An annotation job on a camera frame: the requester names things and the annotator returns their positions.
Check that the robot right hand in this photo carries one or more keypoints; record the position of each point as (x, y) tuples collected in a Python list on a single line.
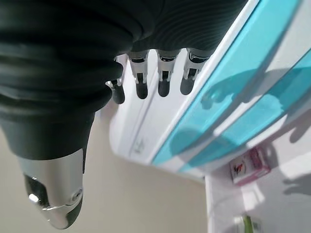
[(60, 60)]

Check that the pink white medicine box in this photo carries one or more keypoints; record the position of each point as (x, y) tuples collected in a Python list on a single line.
[(252, 167)]

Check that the small green white medicine box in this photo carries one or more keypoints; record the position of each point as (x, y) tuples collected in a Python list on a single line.
[(247, 224)]

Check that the white medical cart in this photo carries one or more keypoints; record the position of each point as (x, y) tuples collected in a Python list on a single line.
[(136, 116)]

